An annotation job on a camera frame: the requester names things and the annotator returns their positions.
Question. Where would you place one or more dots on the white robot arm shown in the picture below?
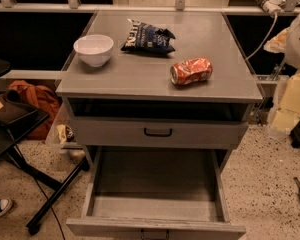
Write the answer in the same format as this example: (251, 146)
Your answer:
(287, 41)

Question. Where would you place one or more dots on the orange backpack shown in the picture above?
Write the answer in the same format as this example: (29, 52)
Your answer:
(41, 97)

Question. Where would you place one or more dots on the white power strip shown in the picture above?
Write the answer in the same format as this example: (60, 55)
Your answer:
(270, 6)

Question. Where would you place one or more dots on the black folding stand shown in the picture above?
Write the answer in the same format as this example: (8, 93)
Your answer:
(10, 136)

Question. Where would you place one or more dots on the blue chip bag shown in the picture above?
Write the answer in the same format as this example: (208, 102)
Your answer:
(148, 38)

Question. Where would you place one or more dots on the crushed red soda can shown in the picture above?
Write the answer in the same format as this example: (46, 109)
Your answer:
(190, 71)

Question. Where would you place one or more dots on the grey drawer cabinet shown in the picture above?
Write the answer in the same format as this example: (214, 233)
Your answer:
(139, 86)

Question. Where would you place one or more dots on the white bowl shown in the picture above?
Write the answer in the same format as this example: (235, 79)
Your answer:
(94, 50)

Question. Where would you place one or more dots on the clear plastic snack bin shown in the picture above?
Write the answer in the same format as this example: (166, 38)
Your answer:
(59, 135)

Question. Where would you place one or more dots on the open grey lower drawer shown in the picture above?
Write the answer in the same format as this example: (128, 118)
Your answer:
(155, 194)

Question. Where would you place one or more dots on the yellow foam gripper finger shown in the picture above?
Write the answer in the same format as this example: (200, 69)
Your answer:
(286, 113)

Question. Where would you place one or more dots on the dark brown bag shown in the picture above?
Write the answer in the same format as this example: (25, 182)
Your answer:
(13, 109)

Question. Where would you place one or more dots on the closed grey upper drawer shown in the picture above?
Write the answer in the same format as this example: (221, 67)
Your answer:
(158, 133)

